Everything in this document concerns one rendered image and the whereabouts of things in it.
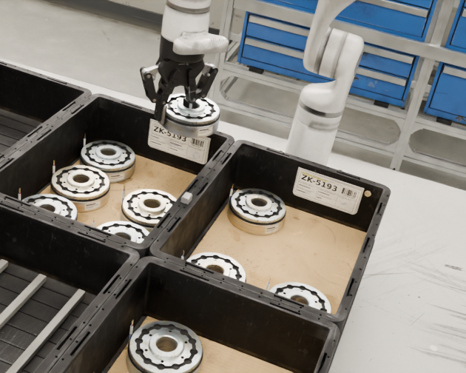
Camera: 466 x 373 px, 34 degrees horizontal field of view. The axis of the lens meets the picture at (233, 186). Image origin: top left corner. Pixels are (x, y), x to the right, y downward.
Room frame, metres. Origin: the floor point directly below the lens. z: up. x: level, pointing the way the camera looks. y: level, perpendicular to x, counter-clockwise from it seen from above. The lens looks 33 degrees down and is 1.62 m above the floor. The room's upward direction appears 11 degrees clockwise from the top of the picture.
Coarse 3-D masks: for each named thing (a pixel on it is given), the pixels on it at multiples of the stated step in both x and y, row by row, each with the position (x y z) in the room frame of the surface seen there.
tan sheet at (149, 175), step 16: (144, 160) 1.26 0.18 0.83; (144, 176) 1.20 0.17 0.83; (160, 176) 1.21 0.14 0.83; (176, 176) 1.22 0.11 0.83; (192, 176) 1.23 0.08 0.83; (48, 192) 1.09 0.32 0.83; (112, 192) 1.13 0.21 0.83; (128, 192) 1.14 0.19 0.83; (176, 192) 1.17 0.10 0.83; (112, 208) 1.08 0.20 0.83; (96, 224) 1.03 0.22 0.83
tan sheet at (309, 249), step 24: (288, 216) 1.16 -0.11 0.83; (312, 216) 1.18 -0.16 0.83; (216, 240) 1.05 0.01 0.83; (240, 240) 1.06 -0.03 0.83; (264, 240) 1.07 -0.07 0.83; (288, 240) 1.09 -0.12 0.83; (312, 240) 1.10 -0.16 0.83; (336, 240) 1.11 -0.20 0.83; (360, 240) 1.13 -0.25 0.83; (240, 264) 0.99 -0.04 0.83; (264, 264) 1.01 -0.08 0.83; (288, 264) 1.02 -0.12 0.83; (312, 264) 1.03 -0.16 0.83; (336, 264) 1.04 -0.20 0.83; (264, 288) 0.94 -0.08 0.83; (336, 288) 0.98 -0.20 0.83; (336, 312) 0.92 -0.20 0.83
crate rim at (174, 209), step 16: (96, 96) 1.29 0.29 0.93; (80, 112) 1.23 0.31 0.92; (144, 112) 1.27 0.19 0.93; (48, 128) 1.14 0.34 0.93; (32, 144) 1.08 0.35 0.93; (224, 144) 1.20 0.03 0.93; (16, 160) 1.03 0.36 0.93; (0, 192) 0.93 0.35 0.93; (192, 192) 1.03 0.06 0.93; (32, 208) 0.91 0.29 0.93; (176, 208) 0.98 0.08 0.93; (80, 224) 0.89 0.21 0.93; (160, 224) 0.93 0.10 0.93; (112, 240) 0.87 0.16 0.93; (128, 240) 0.87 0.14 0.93; (144, 240) 0.88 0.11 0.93; (144, 256) 0.86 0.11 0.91
